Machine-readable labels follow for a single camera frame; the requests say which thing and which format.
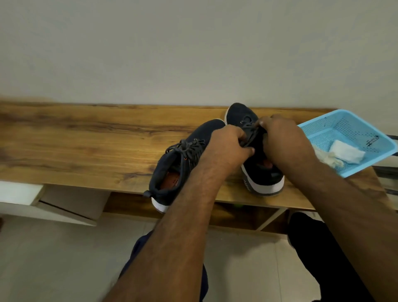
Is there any person's left hand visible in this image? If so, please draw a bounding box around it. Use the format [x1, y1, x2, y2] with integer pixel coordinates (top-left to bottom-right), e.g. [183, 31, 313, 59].
[199, 124, 255, 181]

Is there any person's right hand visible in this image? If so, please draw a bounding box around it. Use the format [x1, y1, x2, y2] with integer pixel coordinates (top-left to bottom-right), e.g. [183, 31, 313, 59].
[258, 114, 318, 178]

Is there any used wipe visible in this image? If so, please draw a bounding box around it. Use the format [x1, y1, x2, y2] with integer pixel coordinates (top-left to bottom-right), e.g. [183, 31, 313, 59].
[312, 144, 345, 169]

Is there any white wipe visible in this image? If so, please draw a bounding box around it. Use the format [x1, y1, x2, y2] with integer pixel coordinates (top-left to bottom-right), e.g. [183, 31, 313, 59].
[328, 139, 366, 165]

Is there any black metal shoe rack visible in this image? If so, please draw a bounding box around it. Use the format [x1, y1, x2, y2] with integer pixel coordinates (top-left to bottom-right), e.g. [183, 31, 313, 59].
[371, 134, 398, 212]

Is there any person's right forearm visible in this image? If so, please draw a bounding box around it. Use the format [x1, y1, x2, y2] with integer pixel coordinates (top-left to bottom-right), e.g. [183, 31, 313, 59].
[286, 158, 398, 302]

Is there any person's left forearm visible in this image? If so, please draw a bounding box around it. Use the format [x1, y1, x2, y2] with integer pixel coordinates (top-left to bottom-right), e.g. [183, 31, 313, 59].
[102, 161, 231, 302]

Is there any blue plastic basket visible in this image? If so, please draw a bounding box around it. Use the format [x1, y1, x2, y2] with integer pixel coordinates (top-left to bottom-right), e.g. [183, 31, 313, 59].
[297, 109, 398, 179]

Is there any wooden table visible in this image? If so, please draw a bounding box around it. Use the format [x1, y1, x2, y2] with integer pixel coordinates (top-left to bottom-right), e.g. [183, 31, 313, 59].
[0, 101, 396, 236]

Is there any white drawer unit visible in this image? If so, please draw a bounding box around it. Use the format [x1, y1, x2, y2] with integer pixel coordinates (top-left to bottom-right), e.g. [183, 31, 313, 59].
[0, 181, 111, 227]

